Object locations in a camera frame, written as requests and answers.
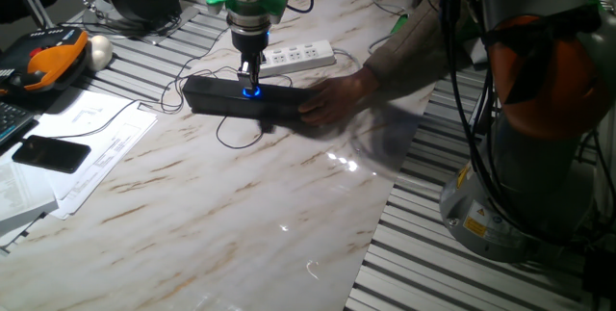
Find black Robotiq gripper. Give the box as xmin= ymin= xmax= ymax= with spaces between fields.
xmin=230 ymin=29 xmax=270 ymax=91

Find black speaker bar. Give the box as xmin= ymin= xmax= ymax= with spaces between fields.
xmin=181 ymin=74 xmax=319 ymax=122

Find brown sleeved forearm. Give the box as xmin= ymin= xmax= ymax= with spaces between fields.
xmin=363 ymin=0 xmax=477 ymax=98

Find person's bare hand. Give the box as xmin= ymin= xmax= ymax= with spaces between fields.
xmin=296 ymin=67 xmax=381 ymax=127

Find white power strip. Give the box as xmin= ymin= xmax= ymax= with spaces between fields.
xmin=259 ymin=39 xmax=337 ymax=79

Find white egg-shaped object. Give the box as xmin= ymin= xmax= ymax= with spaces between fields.
xmin=86 ymin=35 xmax=115 ymax=72

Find green cloth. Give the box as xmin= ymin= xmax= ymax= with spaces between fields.
xmin=389 ymin=12 xmax=482 ymax=45

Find printed white paper sheets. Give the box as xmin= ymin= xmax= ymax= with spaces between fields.
xmin=28 ymin=90 xmax=159 ymax=220

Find orange black teach pendant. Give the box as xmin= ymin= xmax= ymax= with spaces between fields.
xmin=0 ymin=26 xmax=90 ymax=95

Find black smartphone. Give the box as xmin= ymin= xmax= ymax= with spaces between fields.
xmin=12 ymin=134 xmax=92 ymax=175

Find black keyboard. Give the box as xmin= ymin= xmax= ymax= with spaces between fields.
xmin=0 ymin=101 xmax=36 ymax=147

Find white paper booklet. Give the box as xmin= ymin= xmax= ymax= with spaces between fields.
xmin=0 ymin=154 xmax=60 ymax=238

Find black USB power cable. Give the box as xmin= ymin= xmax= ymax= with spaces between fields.
xmin=259 ymin=50 xmax=295 ymax=89

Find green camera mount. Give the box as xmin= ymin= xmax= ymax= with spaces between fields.
xmin=205 ymin=0 xmax=290 ymax=26

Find thin black audio cable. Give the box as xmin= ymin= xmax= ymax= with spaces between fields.
xmin=47 ymin=26 xmax=266 ymax=151

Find grey metal base plate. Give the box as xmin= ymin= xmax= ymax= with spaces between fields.
xmin=84 ymin=5 xmax=201 ymax=45

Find grey power strip cable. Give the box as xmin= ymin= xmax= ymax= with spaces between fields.
xmin=288 ymin=0 xmax=410 ymax=71

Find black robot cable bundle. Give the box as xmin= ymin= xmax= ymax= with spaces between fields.
xmin=440 ymin=0 xmax=616 ymax=254

